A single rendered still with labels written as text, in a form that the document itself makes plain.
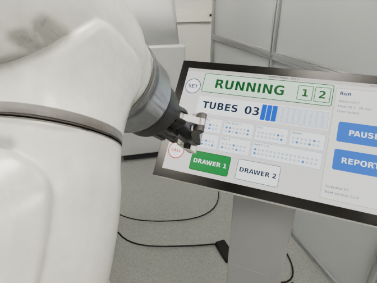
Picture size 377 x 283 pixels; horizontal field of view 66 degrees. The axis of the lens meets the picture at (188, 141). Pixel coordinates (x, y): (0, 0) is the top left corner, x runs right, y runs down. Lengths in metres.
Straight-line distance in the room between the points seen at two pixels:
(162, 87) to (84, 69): 0.13
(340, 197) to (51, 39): 0.59
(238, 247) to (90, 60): 0.79
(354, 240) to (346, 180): 0.98
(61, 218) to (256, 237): 0.74
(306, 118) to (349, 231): 1.02
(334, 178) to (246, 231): 0.31
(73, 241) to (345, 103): 0.63
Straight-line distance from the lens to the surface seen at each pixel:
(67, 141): 0.18
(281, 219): 0.82
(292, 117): 0.69
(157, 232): 1.96
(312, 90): 0.72
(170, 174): 0.70
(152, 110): 0.29
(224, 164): 0.67
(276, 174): 0.66
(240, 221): 0.85
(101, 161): 0.19
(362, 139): 0.69
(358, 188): 0.67
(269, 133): 0.68
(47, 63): 0.18
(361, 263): 1.66
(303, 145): 0.67
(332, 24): 1.56
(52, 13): 0.18
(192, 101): 0.74
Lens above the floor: 1.35
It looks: 26 degrees down
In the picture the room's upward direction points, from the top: straight up
